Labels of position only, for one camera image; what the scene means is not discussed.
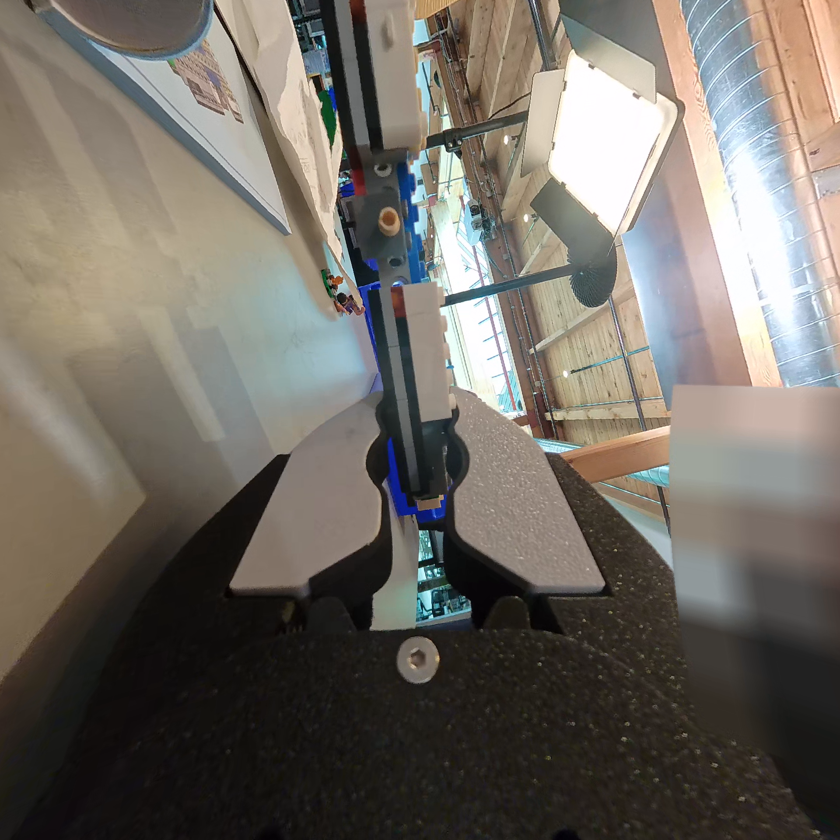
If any wooden handrail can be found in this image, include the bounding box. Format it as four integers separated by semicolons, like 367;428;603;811
561;425;672;488

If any toy brick model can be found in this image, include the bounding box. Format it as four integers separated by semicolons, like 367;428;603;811
320;0;460;530

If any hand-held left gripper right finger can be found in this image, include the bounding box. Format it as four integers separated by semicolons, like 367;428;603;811
444;387;609;598

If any small colourful toy brick figure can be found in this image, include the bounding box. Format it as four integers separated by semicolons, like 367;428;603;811
320;268;367;318

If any silver ventilation duct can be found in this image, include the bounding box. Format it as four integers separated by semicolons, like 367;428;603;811
679;0;840;389

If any green toy brick plate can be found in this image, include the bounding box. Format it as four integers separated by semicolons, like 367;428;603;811
315;84;340;144

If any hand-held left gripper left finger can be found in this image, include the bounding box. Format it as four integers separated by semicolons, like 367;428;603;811
228;390;389;613

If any white ceiling projector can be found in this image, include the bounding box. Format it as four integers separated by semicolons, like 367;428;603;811
461;196;496;245

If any studio light panel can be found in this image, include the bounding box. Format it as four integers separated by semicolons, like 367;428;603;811
520;49;687;309

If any black light stand pole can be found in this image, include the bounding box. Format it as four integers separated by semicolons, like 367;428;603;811
425;110;530;153
443;261;580;308

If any instruction booklet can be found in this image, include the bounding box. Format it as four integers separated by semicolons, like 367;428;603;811
39;0;294;237

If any crumpled white paper sheet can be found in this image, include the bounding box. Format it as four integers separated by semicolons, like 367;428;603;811
215;0;347;263

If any grey round dish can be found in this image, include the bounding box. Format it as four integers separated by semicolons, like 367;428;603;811
29;0;215;61

